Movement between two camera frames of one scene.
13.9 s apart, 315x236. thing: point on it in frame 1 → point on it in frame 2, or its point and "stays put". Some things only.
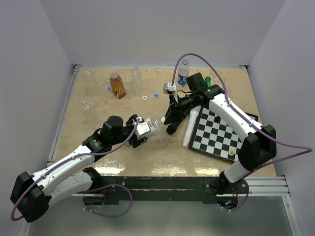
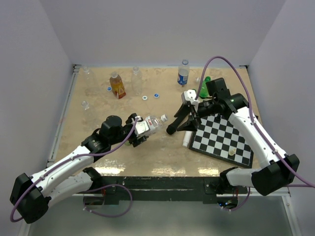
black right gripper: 174,115 → 191,125
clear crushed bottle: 87,117 stays put
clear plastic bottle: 137,81 stays put
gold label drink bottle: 117,86 stays put
